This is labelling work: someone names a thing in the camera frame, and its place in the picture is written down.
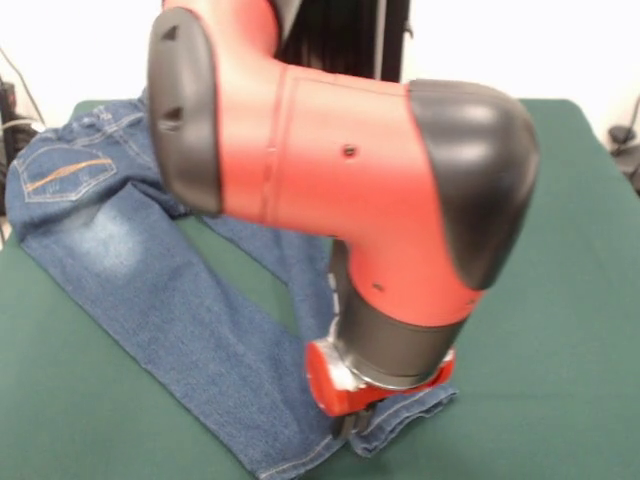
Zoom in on black cable tangle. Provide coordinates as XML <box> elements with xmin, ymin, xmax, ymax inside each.
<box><xmin>0</xmin><ymin>79</ymin><xmax>57</xmax><ymax>217</ymax></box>

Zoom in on dark grey stand foot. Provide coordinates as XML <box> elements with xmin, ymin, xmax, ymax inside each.
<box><xmin>607</xmin><ymin>124</ymin><xmax>640</xmax><ymax>197</ymax></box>

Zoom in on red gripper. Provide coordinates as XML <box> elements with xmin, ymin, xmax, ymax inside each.
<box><xmin>304</xmin><ymin>339</ymin><xmax>457</xmax><ymax>440</ymax></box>

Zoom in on blue denim jeans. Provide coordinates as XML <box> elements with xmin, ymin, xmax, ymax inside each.
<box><xmin>5</xmin><ymin>89</ymin><xmax>459</xmax><ymax>480</ymax></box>

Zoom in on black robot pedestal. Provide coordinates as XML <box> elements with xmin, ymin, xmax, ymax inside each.
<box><xmin>279</xmin><ymin>0</ymin><xmax>416</xmax><ymax>84</ymax></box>

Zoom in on dark green table cloth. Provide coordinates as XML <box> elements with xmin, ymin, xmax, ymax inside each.
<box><xmin>0</xmin><ymin>98</ymin><xmax>640</xmax><ymax>480</ymax></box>

